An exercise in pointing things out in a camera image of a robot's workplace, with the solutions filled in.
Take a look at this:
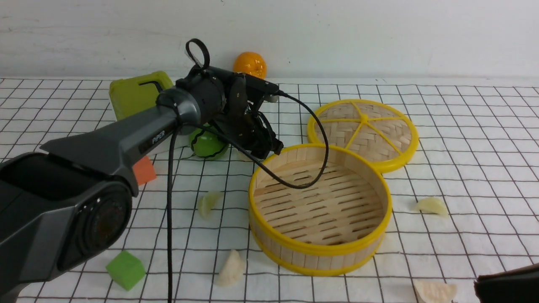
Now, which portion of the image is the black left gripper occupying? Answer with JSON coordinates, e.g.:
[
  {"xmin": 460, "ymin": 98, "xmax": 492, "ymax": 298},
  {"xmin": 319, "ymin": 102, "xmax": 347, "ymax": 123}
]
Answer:
[{"xmin": 213, "ymin": 79, "xmax": 283, "ymax": 159}]

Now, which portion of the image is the pale green dumpling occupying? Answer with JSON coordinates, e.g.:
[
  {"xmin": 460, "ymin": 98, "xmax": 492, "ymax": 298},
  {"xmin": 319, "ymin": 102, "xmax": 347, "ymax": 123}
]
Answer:
[{"xmin": 197, "ymin": 191, "xmax": 224, "ymax": 219}]

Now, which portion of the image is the white dumpling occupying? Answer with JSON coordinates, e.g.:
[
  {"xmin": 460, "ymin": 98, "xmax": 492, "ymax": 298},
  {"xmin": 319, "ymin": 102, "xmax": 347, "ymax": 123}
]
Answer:
[{"xmin": 215, "ymin": 250, "xmax": 246, "ymax": 287}]

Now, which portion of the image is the dumpling corner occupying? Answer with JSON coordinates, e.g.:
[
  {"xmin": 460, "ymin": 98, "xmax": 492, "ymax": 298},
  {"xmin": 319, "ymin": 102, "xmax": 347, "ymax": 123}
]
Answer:
[{"xmin": 414, "ymin": 280, "xmax": 457, "ymax": 303}]

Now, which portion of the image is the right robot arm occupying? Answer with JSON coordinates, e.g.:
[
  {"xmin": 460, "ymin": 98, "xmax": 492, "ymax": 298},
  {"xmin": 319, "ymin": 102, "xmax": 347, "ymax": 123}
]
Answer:
[{"xmin": 474, "ymin": 263, "xmax": 539, "ymax": 303}]

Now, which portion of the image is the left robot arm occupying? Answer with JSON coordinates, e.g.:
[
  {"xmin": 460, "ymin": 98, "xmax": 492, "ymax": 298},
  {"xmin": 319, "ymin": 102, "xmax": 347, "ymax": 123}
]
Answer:
[{"xmin": 0, "ymin": 67, "xmax": 283, "ymax": 303}]

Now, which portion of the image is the bamboo steamer tray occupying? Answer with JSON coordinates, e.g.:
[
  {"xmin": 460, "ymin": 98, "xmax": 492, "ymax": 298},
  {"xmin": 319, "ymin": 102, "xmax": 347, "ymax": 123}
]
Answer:
[{"xmin": 248, "ymin": 146, "xmax": 392, "ymax": 276}]

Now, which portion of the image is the bamboo steamer lid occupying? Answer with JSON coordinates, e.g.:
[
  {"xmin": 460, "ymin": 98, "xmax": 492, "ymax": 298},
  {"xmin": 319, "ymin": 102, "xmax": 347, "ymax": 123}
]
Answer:
[{"xmin": 307, "ymin": 98, "xmax": 419, "ymax": 174}]

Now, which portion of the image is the green toy watermelon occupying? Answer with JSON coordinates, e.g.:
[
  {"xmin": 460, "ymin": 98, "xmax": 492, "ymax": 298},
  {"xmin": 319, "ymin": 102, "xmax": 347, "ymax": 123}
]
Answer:
[{"xmin": 189, "ymin": 129, "xmax": 229, "ymax": 160}]

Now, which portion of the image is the orange toy fruit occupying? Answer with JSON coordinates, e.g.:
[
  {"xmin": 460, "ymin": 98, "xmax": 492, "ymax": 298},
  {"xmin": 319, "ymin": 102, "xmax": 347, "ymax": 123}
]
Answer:
[{"xmin": 232, "ymin": 51, "xmax": 267, "ymax": 79}]

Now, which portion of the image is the orange foam cube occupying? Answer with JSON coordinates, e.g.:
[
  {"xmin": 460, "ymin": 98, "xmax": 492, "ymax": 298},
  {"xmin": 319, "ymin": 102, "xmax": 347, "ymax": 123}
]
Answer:
[{"xmin": 132, "ymin": 156, "xmax": 157, "ymax": 186}]

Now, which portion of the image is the green lidded white box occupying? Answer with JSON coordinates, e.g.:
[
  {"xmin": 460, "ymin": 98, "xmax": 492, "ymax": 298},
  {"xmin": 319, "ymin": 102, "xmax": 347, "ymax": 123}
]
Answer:
[{"xmin": 109, "ymin": 71, "xmax": 173, "ymax": 121}]

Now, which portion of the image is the green foam cube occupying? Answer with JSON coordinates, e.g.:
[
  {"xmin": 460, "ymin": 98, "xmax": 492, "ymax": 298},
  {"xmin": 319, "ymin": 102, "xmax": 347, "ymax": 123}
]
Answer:
[{"xmin": 106, "ymin": 250, "xmax": 146, "ymax": 291}]

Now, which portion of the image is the white grid tablecloth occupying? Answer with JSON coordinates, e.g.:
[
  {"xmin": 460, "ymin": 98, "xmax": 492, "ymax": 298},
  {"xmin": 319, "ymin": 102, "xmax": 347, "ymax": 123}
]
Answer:
[{"xmin": 0, "ymin": 76, "xmax": 539, "ymax": 303}]

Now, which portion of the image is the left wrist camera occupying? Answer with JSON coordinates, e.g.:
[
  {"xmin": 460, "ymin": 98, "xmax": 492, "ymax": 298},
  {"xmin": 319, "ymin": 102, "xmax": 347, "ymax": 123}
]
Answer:
[{"xmin": 208, "ymin": 66, "xmax": 279, "ymax": 103}]

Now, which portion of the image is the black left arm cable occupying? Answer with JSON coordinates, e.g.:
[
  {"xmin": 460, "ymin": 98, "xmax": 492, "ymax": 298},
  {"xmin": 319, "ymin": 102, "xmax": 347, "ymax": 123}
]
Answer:
[{"xmin": 167, "ymin": 39, "xmax": 330, "ymax": 303}]

